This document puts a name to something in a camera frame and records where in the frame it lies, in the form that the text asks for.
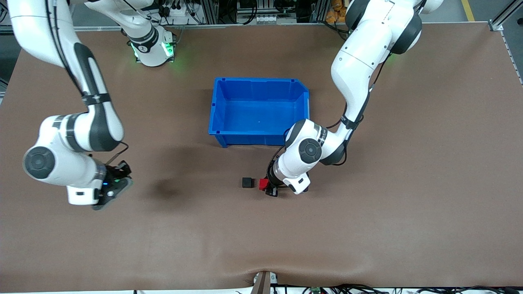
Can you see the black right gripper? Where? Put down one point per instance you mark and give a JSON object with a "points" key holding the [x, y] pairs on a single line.
{"points": [[117, 172]]}

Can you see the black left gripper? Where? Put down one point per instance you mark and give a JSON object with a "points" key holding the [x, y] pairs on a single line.
{"points": [[272, 182]]}

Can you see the red cube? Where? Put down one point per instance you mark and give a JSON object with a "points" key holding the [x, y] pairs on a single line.
{"points": [[263, 184]]}

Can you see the black cube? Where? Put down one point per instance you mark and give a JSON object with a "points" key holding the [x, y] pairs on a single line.
{"points": [[246, 182]]}

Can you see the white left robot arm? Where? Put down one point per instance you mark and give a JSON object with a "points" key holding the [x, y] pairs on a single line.
{"points": [[359, 69]]}

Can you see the blue plastic storage bin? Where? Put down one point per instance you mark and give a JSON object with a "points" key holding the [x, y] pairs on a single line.
{"points": [[253, 110]]}

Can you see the brown table mat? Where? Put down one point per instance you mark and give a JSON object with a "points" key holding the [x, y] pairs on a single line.
{"points": [[204, 237]]}

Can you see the small green circuit board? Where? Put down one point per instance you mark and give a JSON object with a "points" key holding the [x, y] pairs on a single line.
{"points": [[315, 290]]}

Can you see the white power strip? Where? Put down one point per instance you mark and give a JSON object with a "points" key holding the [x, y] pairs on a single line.
{"points": [[179, 11]]}

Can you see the white terminal strip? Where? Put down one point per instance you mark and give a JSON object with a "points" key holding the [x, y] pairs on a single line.
{"points": [[269, 18]]}

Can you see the orange snack packets pile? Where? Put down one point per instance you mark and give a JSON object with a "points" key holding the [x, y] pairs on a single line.
{"points": [[335, 14]]}

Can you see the black electronic box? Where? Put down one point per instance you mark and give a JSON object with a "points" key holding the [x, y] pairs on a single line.
{"points": [[247, 4]]}

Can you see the camera mount post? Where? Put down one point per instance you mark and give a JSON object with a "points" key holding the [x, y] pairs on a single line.
{"points": [[261, 286]]}

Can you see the aluminium table edge rail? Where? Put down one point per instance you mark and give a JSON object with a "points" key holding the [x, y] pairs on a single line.
{"points": [[94, 28]]}

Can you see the aluminium frame post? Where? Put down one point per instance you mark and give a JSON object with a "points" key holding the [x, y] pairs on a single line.
{"points": [[208, 12]]}

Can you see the aluminium side rail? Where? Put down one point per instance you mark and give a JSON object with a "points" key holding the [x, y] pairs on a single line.
{"points": [[512, 61]]}

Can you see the aluminium frame profile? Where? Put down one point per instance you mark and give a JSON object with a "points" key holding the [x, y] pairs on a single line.
{"points": [[500, 20]]}

